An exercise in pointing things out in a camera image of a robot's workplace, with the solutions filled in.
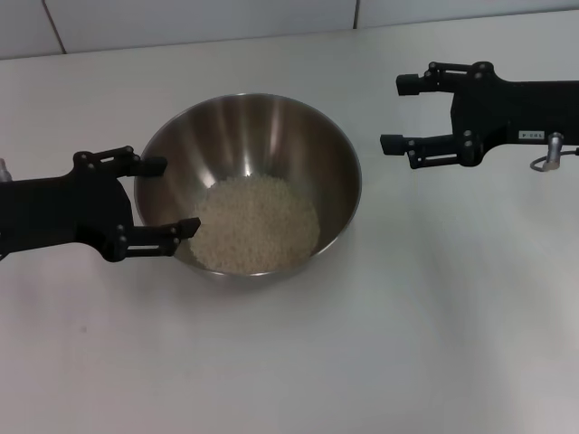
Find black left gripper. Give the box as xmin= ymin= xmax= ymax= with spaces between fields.
xmin=0 ymin=145 xmax=202 ymax=264

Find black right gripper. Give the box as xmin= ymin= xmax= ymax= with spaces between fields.
xmin=379 ymin=60 xmax=579 ymax=171

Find white rice grains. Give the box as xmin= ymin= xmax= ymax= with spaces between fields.
xmin=188 ymin=175 xmax=321 ymax=275

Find stainless steel mixing bowl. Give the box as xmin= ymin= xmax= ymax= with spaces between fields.
xmin=133 ymin=92 xmax=363 ymax=290

